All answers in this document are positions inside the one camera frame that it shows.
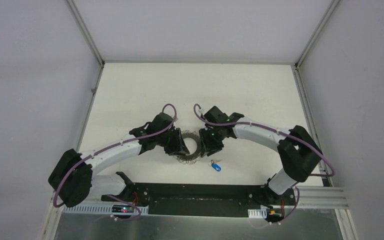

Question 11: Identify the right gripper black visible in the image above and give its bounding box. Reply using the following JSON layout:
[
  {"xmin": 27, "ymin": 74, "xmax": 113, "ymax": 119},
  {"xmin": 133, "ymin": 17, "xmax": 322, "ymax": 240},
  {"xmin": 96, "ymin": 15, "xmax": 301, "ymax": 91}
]
[{"xmin": 198, "ymin": 126, "xmax": 224, "ymax": 158}]

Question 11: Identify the metal disc with key rings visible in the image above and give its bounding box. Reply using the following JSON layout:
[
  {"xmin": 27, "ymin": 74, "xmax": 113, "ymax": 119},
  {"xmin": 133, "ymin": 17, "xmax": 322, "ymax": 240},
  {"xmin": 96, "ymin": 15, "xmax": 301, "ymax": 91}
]
[{"xmin": 176, "ymin": 130, "xmax": 202, "ymax": 165}]

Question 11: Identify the blue key tag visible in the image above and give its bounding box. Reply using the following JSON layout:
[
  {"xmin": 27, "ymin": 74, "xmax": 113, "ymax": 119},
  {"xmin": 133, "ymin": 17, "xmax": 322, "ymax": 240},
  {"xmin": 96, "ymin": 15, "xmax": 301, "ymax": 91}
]
[{"xmin": 211, "ymin": 163, "xmax": 222, "ymax": 172}]

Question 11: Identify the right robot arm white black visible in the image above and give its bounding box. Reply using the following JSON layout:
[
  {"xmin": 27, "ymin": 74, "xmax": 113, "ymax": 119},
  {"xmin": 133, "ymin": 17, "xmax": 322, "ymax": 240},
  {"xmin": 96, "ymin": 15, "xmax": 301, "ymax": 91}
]
[{"xmin": 193, "ymin": 104, "xmax": 325, "ymax": 205}]

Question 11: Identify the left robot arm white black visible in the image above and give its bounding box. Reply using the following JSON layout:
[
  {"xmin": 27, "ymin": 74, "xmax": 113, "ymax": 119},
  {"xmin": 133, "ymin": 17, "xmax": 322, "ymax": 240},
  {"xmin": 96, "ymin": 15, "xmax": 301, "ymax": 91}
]
[{"xmin": 47, "ymin": 112, "xmax": 190, "ymax": 207}]

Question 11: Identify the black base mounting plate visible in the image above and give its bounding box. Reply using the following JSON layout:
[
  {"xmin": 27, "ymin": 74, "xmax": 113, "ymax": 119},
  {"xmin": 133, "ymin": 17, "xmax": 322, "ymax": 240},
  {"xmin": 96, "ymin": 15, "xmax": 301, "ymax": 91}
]
[{"xmin": 117, "ymin": 183, "xmax": 296, "ymax": 218}]

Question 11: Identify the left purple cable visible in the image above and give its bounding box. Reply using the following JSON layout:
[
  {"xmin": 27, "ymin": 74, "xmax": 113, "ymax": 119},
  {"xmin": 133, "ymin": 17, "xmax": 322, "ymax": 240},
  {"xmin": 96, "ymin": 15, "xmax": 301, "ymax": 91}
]
[{"xmin": 52, "ymin": 103, "xmax": 178, "ymax": 223}]

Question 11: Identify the aluminium frame rail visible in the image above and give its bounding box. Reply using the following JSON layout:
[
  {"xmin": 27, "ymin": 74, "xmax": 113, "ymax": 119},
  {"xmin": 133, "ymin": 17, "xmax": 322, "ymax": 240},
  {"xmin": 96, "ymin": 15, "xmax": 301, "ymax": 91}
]
[{"xmin": 50, "ymin": 180, "xmax": 350, "ymax": 210}]

